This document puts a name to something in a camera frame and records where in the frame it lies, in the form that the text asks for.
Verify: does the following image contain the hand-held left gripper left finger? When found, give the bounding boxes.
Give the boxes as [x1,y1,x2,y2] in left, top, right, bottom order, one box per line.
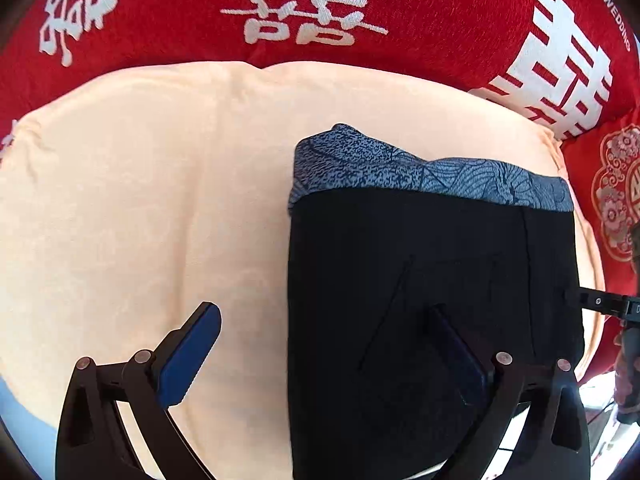
[55,301,222,480]

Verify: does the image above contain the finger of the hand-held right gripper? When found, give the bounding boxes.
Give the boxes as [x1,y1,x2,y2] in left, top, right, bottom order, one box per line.
[564,286,628,320]

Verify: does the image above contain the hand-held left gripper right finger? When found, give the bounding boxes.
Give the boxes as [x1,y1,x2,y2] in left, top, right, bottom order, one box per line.
[426,303,592,480]

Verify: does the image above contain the black pants with blue waistband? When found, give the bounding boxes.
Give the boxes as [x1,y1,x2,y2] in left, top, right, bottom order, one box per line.
[286,122,587,480]

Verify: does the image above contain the red patterned cushion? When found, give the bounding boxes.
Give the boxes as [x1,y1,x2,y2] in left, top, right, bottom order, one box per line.
[560,110,640,381]

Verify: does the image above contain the cream blanket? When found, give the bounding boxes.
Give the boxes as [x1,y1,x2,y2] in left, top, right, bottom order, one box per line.
[0,60,608,480]

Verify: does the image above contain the light blue sheet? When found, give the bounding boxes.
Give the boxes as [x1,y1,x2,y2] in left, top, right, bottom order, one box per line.
[0,379,57,443]

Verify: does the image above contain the red printed blanket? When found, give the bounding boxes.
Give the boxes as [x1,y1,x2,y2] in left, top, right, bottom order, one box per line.
[0,0,640,171]

